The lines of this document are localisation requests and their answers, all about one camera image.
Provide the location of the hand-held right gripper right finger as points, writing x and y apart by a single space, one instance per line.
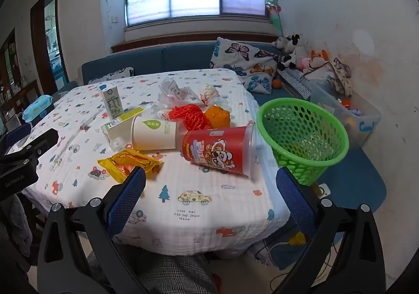
294 202

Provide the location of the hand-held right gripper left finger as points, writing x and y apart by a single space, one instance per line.
127 202

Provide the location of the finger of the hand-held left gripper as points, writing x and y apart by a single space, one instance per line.
42 138

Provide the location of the yellow snack packet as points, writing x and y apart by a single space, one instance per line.
131 161

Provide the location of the green plastic basket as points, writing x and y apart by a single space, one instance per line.
309 160

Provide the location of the white paper cup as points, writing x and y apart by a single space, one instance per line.
154 135

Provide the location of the blue white milk carton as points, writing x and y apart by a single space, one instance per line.
111 100

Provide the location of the yellow green drink carton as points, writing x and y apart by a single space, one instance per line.
126 117

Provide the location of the red plastic cup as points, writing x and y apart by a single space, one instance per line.
216 150

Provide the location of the red net bag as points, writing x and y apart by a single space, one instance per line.
190 115

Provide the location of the orange spiky ball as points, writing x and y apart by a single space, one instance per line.
217 117

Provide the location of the clear plastic bag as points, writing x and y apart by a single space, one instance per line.
176 92

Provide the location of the blue wet wipes pack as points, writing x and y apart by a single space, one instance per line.
37 107

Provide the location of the yellow floor toy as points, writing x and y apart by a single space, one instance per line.
297 239

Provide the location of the dark wooden cabinet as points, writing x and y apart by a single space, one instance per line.
13 77

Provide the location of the printed white blanket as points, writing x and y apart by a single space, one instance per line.
196 215

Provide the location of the person's leg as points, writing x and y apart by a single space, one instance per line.
170 274

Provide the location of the butterfly print pillow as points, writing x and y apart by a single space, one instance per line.
111 76
262 79
232 55

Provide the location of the clear storage bin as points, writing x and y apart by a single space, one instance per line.
360 127

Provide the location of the grey patterned cloth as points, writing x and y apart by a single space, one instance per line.
296 84

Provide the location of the small orange ball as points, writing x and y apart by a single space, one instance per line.
277 84

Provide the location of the beige cloth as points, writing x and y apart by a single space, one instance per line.
327 76

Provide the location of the pink plush toy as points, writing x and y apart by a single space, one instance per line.
305 62

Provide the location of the orange fox plush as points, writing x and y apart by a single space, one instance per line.
319 57

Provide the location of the black white cow plush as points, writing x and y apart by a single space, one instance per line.
291 51

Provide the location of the blue sofa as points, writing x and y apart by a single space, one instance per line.
183 55

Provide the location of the grey plush toy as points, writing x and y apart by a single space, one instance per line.
280 42

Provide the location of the brown wooden ledge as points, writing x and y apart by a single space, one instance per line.
183 40

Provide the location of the colourful pinwheel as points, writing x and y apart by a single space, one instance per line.
272 5

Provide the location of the brown door frame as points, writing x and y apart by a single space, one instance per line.
37 45

